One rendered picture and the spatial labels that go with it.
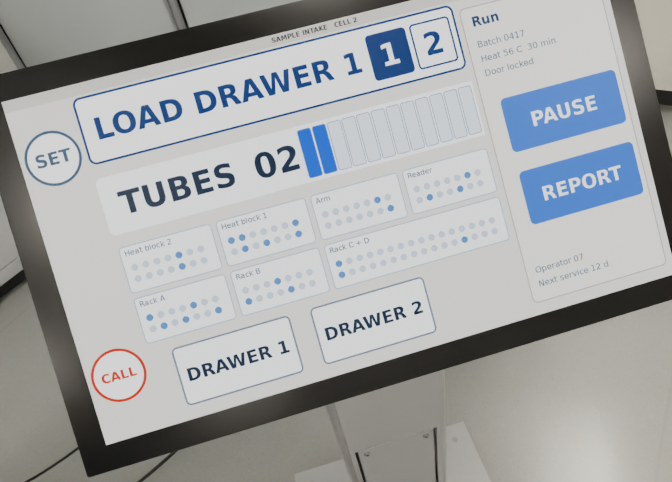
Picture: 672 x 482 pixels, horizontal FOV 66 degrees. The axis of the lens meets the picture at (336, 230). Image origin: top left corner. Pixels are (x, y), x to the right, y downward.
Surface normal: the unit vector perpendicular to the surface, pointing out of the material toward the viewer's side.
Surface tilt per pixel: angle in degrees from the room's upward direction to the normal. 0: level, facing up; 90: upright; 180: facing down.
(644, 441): 0
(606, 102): 50
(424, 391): 90
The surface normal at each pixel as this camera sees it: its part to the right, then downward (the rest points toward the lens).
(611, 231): 0.08, 0.03
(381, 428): 0.23, 0.64
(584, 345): -0.14, -0.72
